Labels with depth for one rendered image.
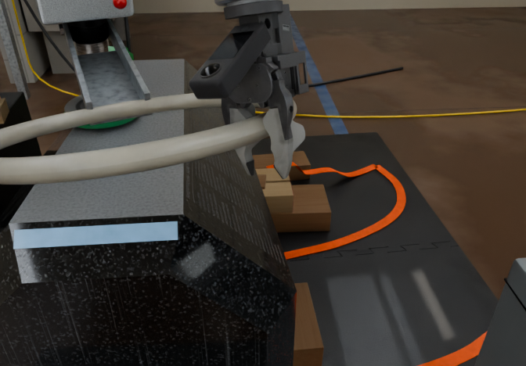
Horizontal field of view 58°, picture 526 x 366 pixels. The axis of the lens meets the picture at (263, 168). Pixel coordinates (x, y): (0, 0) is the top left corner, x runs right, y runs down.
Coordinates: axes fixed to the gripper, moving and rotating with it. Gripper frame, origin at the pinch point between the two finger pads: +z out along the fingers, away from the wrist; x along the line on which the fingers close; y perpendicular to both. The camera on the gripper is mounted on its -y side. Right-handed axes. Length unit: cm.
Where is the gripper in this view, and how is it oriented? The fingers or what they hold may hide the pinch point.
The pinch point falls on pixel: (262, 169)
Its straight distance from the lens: 60.4
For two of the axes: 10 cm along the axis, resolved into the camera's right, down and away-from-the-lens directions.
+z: 1.2, 9.6, 2.7
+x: -8.0, -0.7, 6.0
